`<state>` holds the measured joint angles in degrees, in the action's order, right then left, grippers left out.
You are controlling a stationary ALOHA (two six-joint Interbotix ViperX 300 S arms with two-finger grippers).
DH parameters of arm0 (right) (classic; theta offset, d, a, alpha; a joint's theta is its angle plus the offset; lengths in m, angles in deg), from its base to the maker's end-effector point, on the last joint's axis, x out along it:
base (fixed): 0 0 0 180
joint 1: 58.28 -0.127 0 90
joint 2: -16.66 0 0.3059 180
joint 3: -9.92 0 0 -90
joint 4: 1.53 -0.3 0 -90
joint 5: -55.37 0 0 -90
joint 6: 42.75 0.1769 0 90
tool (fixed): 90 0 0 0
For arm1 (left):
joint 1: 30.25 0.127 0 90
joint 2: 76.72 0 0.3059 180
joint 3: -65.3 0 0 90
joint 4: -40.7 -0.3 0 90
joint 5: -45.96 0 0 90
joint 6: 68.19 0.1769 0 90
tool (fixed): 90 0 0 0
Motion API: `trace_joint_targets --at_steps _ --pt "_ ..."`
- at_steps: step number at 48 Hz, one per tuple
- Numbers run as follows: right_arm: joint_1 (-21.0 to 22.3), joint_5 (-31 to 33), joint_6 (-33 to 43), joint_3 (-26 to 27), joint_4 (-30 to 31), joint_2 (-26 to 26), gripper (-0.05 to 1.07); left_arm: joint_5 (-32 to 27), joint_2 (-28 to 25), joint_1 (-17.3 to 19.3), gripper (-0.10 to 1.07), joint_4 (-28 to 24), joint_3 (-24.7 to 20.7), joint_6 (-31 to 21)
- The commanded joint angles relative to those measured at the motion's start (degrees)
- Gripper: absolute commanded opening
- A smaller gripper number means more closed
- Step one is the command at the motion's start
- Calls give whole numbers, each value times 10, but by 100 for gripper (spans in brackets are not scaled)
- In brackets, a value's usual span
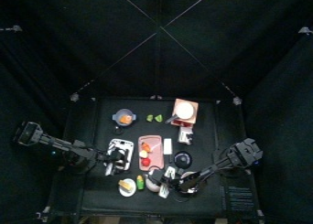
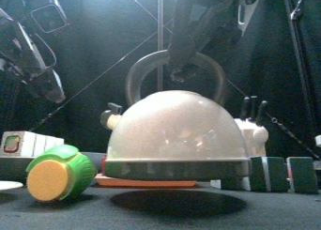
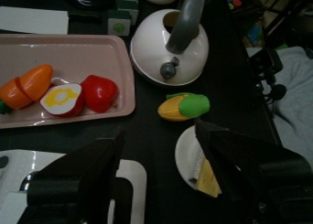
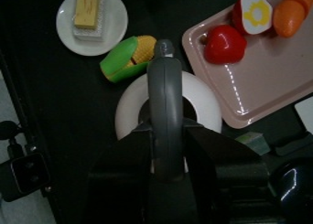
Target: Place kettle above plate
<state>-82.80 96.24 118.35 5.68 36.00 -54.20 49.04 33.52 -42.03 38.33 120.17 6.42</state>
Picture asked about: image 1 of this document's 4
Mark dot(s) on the white toy kettle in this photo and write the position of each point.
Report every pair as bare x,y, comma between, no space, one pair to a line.
153,186

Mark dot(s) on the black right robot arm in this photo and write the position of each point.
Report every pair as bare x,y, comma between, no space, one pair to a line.
232,160

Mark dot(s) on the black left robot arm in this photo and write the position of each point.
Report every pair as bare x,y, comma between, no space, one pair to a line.
60,144

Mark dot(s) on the white plate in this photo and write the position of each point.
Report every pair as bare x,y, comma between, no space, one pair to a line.
127,188

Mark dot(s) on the white toy cup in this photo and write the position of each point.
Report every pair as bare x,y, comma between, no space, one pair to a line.
187,174

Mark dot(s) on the white black dish rack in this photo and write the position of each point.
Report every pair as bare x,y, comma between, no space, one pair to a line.
122,148

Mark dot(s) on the white slotted utensil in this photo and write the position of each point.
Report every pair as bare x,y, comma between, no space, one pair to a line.
165,191

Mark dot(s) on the toy corn cob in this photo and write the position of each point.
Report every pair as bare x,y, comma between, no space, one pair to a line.
139,182

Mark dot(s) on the red toy tomato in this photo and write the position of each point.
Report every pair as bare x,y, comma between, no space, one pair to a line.
146,162

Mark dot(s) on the yellow cheese wedge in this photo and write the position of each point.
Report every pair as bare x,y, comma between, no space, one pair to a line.
125,185

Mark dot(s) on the white toy egg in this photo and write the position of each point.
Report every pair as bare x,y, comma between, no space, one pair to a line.
143,154

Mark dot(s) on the black round bowl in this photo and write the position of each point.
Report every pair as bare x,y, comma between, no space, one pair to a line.
182,159

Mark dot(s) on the pink cutting tray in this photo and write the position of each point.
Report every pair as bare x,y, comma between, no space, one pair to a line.
157,151

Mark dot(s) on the orange toy carrot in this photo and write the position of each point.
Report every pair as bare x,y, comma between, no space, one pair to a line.
146,147

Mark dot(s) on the small black round object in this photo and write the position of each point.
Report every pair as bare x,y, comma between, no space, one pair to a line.
118,130

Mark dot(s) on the white toy cleaver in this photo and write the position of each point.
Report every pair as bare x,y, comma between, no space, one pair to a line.
167,146

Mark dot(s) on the orange toy food piece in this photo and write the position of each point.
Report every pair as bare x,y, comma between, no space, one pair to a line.
126,119

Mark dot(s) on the grey bowl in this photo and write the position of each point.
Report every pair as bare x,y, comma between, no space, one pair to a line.
119,115

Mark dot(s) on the white black small box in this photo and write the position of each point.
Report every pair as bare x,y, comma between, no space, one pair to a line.
186,134

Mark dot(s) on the green lime slice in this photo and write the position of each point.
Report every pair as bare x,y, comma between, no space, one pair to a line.
159,118
150,118

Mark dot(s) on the white toy frying pan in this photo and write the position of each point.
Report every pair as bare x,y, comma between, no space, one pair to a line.
185,111

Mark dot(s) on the salmon toy stove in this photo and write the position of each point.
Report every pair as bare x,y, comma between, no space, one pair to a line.
194,104

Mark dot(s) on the metal frame bracket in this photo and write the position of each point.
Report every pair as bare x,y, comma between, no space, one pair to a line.
237,100
154,97
74,97

